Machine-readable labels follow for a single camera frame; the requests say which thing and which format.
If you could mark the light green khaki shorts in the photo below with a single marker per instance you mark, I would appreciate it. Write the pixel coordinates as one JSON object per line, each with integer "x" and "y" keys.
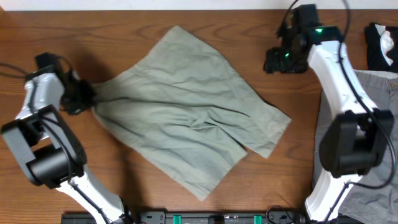
{"x": 186, "y": 110}

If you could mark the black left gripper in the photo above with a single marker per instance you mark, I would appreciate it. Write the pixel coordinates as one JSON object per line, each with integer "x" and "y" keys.
{"x": 87, "y": 98}

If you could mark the black and white garment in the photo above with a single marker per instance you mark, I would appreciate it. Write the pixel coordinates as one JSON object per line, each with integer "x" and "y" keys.
{"x": 381, "y": 47}

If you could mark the grey shorts on pile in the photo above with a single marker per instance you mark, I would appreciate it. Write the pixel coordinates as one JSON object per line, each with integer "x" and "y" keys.
{"x": 355, "y": 164}

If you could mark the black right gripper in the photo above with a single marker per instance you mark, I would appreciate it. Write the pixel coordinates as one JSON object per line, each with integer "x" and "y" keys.
{"x": 271, "y": 63}

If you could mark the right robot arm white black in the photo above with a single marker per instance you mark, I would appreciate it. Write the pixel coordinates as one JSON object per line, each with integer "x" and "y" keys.
{"x": 324, "y": 50}

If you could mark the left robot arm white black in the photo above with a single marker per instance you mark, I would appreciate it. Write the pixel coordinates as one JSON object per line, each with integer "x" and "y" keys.
{"x": 47, "y": 150}

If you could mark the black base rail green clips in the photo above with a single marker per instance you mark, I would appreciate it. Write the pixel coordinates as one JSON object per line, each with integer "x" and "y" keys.
{"x": 274, "y": 214}

